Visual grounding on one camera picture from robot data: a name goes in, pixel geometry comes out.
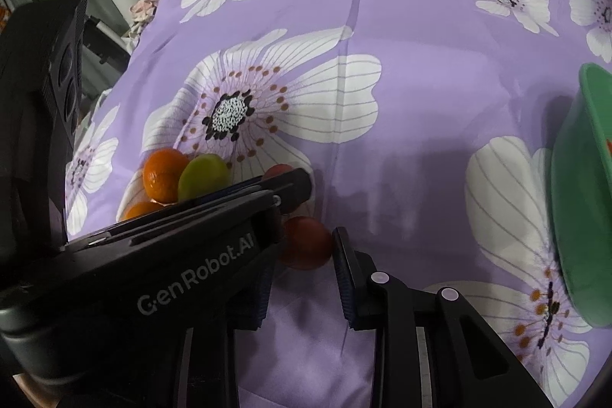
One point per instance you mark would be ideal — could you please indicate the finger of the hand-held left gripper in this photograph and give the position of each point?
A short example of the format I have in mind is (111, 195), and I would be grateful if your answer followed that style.
(291, 188)

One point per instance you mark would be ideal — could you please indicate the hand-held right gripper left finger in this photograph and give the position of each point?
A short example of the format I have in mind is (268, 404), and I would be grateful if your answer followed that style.
(264, 293)

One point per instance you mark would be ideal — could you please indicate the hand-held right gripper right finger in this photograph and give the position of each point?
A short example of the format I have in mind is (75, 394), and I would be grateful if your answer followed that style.
(342, 274)

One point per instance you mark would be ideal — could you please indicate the red round fruit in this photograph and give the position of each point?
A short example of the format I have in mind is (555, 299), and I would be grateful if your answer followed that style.
(308, 245)
(279, 170)

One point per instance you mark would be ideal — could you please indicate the orange mandarin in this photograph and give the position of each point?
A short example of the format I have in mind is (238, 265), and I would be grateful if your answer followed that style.
(141, 210)
(162, 178)

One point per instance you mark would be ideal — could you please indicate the green plastic bowl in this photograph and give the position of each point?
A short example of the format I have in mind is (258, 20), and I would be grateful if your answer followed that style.
(578, 221)

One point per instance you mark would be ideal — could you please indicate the green round fruit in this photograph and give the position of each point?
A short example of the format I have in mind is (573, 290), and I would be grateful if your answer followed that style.
(203, 174)

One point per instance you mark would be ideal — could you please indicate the purple floral bedsheet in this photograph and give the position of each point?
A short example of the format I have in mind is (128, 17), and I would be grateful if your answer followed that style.
(406, 54)

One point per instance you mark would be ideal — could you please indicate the pink floral cloth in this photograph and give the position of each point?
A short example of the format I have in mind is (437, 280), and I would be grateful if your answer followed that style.
(143, 18)

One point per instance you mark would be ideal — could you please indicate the black device on stand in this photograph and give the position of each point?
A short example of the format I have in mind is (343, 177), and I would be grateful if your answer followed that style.
(107, 42)

